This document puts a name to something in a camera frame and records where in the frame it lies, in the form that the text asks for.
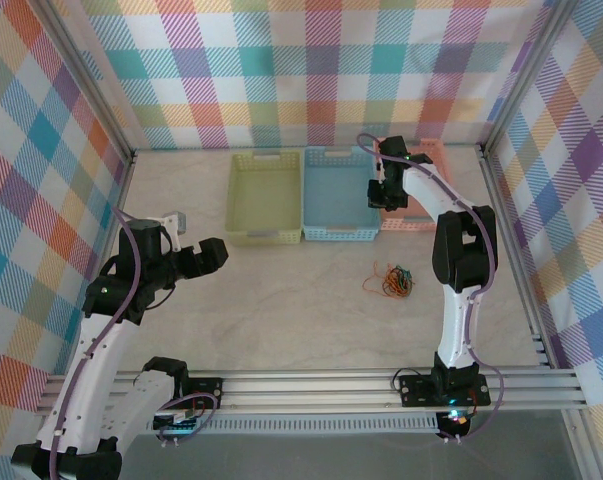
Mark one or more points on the aluminium mounting rail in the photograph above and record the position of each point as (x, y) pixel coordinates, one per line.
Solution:
(306, 392)

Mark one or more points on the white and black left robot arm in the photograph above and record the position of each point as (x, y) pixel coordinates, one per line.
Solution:
(98, 360)

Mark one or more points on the pink plastic basket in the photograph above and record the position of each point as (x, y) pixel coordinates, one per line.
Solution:
(406, 225)

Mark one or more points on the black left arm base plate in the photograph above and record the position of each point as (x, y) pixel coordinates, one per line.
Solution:
(206, 392)

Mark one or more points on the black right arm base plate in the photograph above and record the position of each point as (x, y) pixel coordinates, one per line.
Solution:
(416, 390)

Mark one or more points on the aluminium table side rail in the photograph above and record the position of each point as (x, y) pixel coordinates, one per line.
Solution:
(121, 190)
(496, 190)

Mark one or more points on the blue plastic basket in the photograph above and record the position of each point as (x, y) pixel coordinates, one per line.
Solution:
(336, 200)

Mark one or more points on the yellow-green plastic basket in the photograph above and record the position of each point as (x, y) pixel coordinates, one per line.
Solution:
(263, 200)

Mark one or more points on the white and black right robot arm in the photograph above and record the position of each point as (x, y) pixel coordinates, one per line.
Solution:
(456, 320)

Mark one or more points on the aluminium frame leg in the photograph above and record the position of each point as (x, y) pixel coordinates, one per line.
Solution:
(581, 445)

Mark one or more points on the aluminium frame post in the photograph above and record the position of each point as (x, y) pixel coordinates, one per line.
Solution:
(92, 85)
(525, 75)

